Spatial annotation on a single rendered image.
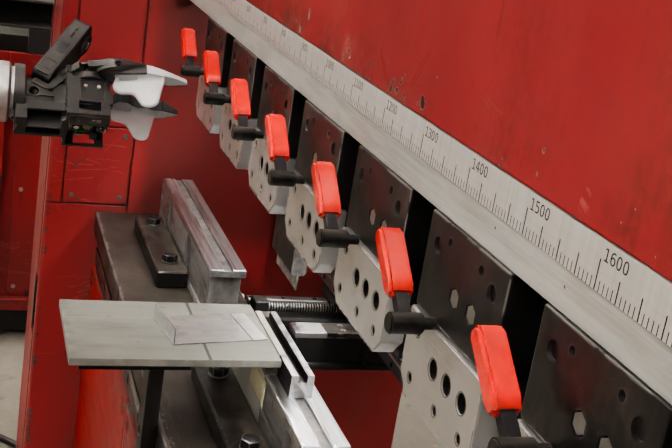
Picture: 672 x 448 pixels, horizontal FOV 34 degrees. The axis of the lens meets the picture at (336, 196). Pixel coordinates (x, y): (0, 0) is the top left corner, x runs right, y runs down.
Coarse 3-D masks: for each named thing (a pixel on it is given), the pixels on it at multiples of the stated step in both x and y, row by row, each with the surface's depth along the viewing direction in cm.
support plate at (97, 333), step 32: (64, 320) 140; (96, 320) 142; (128, 320) 143; (256, 320) 150; (96, 352) 133; (128, 352) 134; (160, 352) 136; (192, 352) 137; (224, 352) 139; (256, 352) 140
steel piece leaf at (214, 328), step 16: (160, 320) 143; (176, 320) 145; (192, 320) 146; (208, 320) 147; (224, 320) 148; (176, 336) 140; (192, 336) 141; (208, 336) 142; (224, 336) 143; (240, 336) 144
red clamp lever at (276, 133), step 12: (276, 120) 128; (276, 132) 127; (276, 144) 126; (288, 144) 127; (276, 156) 126; (288, 156) 126; (276, 168) 125; (276, 180) 124; (288, 180) 124; (300, 180) 125
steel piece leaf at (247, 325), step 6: (234, 318) 149; (240, 318) 149; (246, 318) 150; (240, 324) 147; (246, 324) 148; (252, 324) 148; (246, 330) 146; (252, 330) 146; (258, 330) 146; (252, 336) 144; (258, 336) 144; (264, 336) 145
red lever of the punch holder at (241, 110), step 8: (232, 80) 147; (240, 80) 147; (232, 88) 146; (240, 88) 146; (232, 96) 146; (240, 96) 145; (248, 96) 146; (232, 104) 145; (240, 104) 144; (248, 104) 145; (232, 112) 145; (240, 112) 144; (248, 112) 144; (240, 120) 144; (232, 128) 143; (240, 128) 142; (248, 128) 143; (232, 136) 142; (240, 136) 142; (248, 136) 142; (256, 136) 143
